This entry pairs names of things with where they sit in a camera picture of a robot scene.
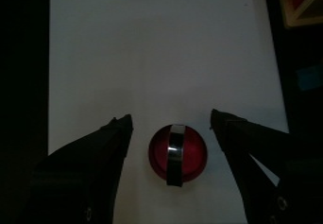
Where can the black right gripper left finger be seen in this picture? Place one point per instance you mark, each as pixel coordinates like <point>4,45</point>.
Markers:
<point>81,171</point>

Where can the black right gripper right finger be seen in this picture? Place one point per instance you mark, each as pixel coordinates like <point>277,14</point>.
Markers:
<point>261,158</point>

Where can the red round drawer knob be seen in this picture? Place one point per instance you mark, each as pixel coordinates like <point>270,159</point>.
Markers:
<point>178,153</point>

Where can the blue tape piece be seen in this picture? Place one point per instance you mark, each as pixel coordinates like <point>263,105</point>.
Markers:
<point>309,77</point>

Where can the red tan wooden box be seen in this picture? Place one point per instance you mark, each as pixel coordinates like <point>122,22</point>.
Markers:
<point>302,2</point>

